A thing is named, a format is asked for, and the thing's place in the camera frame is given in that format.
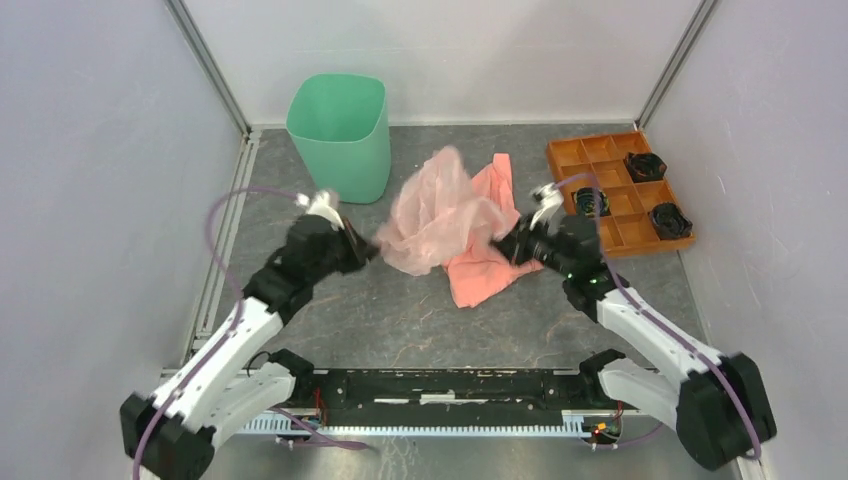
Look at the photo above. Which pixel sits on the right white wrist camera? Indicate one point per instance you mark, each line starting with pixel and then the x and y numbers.
pixel 548 200

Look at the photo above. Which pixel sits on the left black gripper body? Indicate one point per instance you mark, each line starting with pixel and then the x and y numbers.
pixel 337 256

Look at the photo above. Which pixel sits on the translucent pink plastic trash bag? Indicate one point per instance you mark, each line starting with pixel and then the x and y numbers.
pixel 437 215

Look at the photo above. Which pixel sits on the black bag roll right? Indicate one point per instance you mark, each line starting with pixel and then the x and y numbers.
pixel 669 222

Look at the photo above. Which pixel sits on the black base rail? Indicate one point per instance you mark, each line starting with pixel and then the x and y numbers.
pixel 454 402

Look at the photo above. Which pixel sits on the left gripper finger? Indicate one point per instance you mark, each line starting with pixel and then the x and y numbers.
pixel 358 244
pixel 361 256

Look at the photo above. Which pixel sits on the black bag roll top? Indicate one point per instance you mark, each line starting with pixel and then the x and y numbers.
pixel 645 167

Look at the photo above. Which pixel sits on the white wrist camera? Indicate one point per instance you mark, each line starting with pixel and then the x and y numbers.
pixel 324 204
pixel 548 200

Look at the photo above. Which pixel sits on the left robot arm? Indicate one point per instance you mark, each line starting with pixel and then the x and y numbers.
pixel 174 432

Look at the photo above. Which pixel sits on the left corner aluminium post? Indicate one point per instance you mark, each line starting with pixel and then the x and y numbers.
pixel 184 20

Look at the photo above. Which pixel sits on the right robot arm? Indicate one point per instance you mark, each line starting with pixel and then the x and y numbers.
pixel 715 403

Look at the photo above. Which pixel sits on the black green bag roll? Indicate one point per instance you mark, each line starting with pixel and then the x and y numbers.
pixel 591 202

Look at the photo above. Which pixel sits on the corner aluminium post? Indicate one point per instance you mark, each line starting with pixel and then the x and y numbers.
pixel 184 20
pixel 692 32

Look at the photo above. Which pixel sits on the right corner aluminium post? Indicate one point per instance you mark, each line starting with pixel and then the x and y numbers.
pixel 692 32

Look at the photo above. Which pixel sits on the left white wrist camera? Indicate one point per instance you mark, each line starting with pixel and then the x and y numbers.
pixel 324 204

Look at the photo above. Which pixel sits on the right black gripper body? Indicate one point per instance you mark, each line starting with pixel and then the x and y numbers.
pixel 539 246

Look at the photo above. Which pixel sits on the green plastic trash bin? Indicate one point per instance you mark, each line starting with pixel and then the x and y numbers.
pixel 338 123

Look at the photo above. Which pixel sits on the orange compartment tray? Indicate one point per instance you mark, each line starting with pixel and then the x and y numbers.
pixel 627 231

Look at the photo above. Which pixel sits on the salmon pink cloth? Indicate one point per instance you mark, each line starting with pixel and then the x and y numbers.
pixel 481 271

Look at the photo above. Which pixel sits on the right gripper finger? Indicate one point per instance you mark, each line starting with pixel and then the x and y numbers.
pixel 505 247
pixel 515 237

